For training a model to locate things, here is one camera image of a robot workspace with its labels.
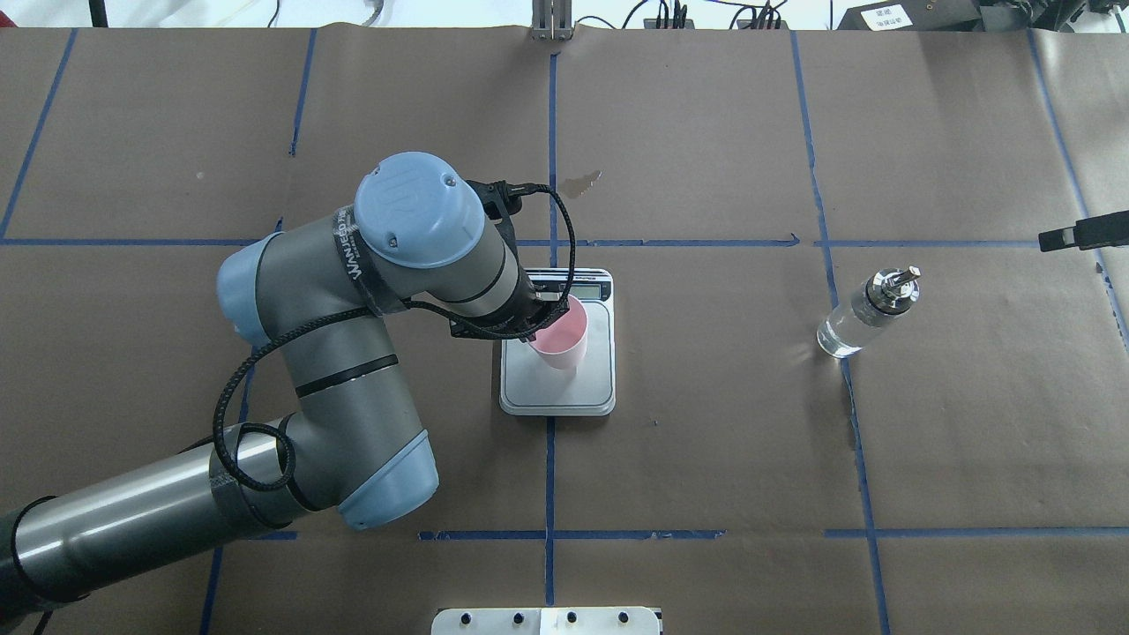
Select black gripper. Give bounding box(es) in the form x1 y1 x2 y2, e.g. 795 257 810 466
448 295 568 341

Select pink paper cup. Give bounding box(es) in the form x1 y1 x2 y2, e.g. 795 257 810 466
528 295 589 369

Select clear glass sauce bottle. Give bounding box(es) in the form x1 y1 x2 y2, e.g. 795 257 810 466
816 266 921 359

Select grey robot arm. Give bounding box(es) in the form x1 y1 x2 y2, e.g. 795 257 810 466
3 153 575 632

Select white digital kitchen scale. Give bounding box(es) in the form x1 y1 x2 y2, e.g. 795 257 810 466
497 268 618 417

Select aluminium frame post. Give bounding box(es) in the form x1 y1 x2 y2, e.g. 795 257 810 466
531 0 575 41

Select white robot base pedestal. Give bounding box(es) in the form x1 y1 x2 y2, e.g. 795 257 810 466
430 606 664 634

